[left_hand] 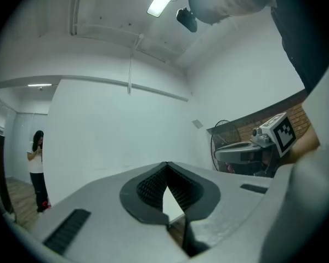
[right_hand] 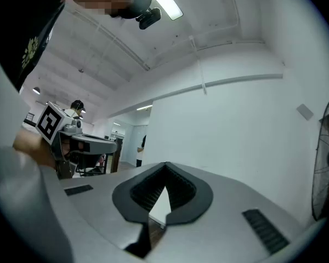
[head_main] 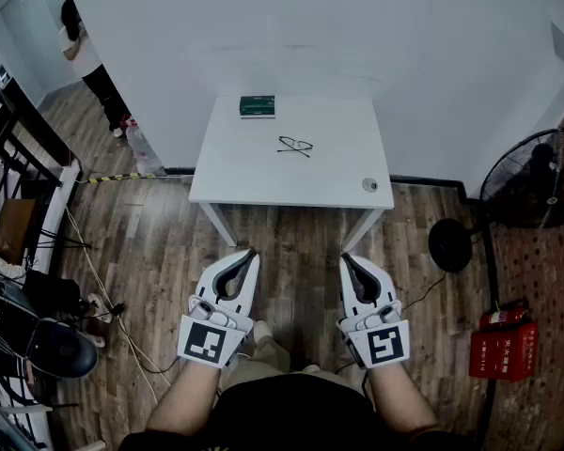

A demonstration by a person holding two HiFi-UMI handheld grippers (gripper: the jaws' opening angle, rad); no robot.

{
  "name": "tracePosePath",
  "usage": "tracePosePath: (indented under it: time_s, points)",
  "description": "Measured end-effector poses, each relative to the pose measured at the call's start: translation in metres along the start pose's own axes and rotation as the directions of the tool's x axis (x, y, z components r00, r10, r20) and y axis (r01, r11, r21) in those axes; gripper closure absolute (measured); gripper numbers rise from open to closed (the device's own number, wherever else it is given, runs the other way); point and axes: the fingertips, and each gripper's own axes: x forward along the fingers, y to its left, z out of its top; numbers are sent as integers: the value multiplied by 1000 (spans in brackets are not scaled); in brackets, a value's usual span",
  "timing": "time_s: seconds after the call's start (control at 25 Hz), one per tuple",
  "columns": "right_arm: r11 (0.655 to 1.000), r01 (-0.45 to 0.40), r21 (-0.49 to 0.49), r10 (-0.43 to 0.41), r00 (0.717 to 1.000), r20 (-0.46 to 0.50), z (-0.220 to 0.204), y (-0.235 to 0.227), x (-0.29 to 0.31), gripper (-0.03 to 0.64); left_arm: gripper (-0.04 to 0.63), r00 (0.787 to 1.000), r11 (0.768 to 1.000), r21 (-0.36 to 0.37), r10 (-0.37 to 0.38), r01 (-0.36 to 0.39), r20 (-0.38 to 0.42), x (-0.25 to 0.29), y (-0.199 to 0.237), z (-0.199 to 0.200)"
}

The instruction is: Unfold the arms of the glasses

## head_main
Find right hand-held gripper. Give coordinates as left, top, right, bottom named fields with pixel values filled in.
left=337, top=252, right=411, bottom=369

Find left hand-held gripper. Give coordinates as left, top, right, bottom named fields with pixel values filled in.
left=177, top=249, right=261, bottom=369

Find black eyeglasses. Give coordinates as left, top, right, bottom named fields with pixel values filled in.
left=276, top=135, right=314, bottom=159

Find person's left forearm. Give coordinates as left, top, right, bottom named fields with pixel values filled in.
left=145, top=359, right=227, bottom=437

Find person's right forearm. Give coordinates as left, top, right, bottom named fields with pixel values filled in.
left=364, top=362, right=441, bottom=437

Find white table leg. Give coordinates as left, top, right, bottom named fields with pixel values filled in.
left=199, top=202, right=239, bottom=248
left=342, top=208, right=385, bottom=254

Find person's khaki trousers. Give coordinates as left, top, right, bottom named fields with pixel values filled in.
left=215, top=331, right=358, bottom=394

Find white table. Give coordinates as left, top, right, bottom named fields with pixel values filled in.
left=163, top=166, right=481, bottom=207

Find red fire extinguisher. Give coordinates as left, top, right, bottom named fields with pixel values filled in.
left=478, top=298, right=530, bottom=331

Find person's black shirt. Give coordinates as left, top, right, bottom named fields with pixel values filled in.
left=118, top=373, right=477, bottom=451

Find red fire extinguisher box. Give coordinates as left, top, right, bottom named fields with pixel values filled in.
left=468, top=320, right=540, bottom=383

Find yellow black striped tape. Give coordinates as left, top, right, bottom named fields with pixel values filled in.
left=87, top=172, right=142, bottom=184

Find clear plastic water bottle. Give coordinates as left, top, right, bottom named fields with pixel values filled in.
left=124, top=120, right=165, bottom=178

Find dark blue chair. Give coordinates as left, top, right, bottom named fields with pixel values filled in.
left=0, top=279, right=100, bottom=380

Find dark green box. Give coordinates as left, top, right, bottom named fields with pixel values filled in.
left=239, top=94, right=277, bottom=119

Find black standing fan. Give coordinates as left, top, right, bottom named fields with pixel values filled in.
left=427, top=127, right=564, bottom=274

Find brown wooden board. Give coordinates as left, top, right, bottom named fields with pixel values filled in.
left=0, top=198, right=38, bottom=265

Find black floor cable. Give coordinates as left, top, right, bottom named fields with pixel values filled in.
left=400, top=272, right=448, bottom=312

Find white floor cable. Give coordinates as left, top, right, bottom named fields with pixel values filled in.
left=64, top=207, right=171, bottom=406

